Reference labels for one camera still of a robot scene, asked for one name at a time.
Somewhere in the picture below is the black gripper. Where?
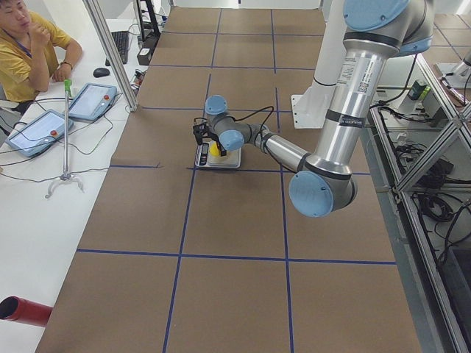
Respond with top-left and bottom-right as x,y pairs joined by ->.
208,132 -> 227,157

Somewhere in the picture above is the yellow mango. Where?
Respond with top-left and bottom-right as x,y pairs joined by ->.
209,143 -> 219,157

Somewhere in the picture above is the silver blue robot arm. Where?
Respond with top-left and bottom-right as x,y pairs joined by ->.
205,1 -> 434,217
449,51 -> 471,88

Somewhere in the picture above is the digital kitchen scale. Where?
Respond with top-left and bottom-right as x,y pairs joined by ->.
194,141 -> 241,169

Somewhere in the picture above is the black box device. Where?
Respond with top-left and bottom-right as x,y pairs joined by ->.
136,48 -> 153,66

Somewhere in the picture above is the far blue teach pendant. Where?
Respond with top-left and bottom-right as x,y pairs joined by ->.
69,82 -> 117,122

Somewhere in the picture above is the blue teach pendant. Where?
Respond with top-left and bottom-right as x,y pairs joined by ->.
69,82 -> 117,122
6,110 -> 65,157

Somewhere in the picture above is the black computer mouse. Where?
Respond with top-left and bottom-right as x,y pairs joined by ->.
93,68 -> 110,78

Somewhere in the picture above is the black keyboard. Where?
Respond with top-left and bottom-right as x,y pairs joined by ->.
111,31 -> 130,64

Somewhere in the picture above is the near blue teach pendant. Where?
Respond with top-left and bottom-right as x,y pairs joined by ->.
6,110 -> 65,157

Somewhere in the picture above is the person in yellow shirt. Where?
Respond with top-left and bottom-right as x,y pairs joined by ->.
1,1 -> 82,109

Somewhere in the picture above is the red cylinder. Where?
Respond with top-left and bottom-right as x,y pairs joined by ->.
1,296 -> 53,327

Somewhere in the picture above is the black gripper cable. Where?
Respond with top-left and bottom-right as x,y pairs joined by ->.
194,105 -> 275,138

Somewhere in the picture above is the aluminium frame post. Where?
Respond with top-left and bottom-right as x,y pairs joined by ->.
82,0 -> 138,112

